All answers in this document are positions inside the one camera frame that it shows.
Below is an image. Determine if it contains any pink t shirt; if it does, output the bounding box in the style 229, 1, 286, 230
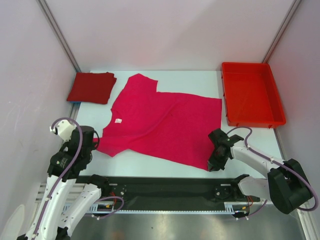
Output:
97, 74, 222, 171

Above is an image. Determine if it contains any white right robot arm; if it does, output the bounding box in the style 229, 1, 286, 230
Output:
207, 128, 319, 214

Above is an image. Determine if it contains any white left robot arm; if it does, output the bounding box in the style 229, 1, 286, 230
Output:
18, 117, 111, 240

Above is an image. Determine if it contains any red plastic bin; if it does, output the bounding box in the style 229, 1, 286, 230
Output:
221, 62, 287, 129

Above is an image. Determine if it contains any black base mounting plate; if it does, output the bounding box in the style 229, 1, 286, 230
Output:
74, 175, 276, 211

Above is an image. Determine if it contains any folded dark red shirt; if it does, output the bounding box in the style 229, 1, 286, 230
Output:
66, 72, 117, 105

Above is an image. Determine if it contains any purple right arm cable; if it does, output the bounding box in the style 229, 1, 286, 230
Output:
224, 126, 316, 221

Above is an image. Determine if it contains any grey slotted cable duct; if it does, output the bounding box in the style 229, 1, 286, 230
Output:
62, 202, 118, 214

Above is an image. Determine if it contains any left corner frame post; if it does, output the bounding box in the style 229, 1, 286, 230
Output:
36, 0, 81, 73

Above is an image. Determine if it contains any corner frame post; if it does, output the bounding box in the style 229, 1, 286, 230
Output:
262, 0, 304, 64
36, 0, 81, 73

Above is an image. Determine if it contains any right corner frame post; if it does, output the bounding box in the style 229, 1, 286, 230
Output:
262, 0, 304, 64

